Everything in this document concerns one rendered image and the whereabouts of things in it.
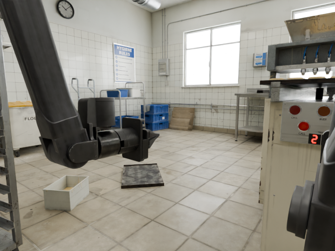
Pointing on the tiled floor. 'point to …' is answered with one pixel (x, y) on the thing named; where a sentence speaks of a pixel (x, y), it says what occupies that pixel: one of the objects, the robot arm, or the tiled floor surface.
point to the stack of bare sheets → (141, 176)
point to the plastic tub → (66, 192)
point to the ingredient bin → (23, 125)
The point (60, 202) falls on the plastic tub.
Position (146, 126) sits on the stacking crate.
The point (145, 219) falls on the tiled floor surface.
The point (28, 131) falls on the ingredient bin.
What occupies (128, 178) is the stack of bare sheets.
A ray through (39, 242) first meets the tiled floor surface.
